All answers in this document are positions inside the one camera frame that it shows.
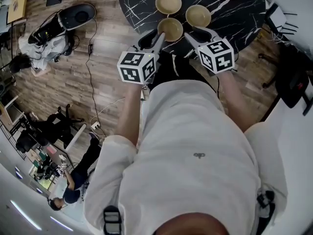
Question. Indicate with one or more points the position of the black power adapter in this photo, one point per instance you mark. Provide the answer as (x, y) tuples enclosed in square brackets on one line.
[(90, 48)]

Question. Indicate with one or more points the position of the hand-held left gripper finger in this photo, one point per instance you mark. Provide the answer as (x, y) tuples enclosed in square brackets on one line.
[(141, 37), (160, 43)]

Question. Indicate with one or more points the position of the person's black trousers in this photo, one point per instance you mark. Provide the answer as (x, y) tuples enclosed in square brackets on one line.
[(166, 67)]

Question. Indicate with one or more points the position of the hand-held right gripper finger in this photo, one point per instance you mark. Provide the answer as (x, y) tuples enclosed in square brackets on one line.
[(212, 34), (193, 41)]

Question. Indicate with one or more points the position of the person's face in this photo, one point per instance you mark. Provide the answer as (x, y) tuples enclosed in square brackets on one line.
[(193, 224)]

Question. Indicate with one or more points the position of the light wooden desk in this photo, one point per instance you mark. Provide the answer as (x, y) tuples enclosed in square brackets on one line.
[(18, 4)]

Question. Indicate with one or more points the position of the person's right forearm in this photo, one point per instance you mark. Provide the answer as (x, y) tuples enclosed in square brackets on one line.
[(237, 101)]

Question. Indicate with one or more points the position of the white router black antennas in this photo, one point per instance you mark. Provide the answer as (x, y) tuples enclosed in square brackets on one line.
[(277, 16)]

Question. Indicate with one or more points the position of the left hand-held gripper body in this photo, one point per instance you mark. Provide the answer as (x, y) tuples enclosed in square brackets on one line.
[(135, 66)]

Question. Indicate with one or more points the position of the person's left forearm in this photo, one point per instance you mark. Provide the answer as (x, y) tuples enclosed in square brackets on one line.
[(129, 116)]

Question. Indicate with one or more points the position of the gray black floor robot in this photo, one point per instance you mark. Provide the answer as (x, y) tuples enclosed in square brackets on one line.
[(75, 16)]

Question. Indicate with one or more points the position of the person's white shirt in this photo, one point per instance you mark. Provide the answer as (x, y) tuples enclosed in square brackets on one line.
[(185, 180)]

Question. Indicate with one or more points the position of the black office chair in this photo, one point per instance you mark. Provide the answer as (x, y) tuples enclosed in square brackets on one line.
[(293, 82), (56, 128)]

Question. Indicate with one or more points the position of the tan bowl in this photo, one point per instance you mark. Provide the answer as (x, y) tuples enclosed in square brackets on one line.
[(168, 2), (171, 29), (198, 15)]

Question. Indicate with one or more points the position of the white power strip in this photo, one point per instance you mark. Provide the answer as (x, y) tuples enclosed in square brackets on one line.
[(95, 125)]

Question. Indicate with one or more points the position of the round black marble table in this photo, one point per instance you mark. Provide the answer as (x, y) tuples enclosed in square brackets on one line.
[(244, 21)]

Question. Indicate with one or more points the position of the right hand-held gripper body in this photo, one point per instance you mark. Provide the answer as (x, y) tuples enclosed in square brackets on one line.
[(217, 56)]

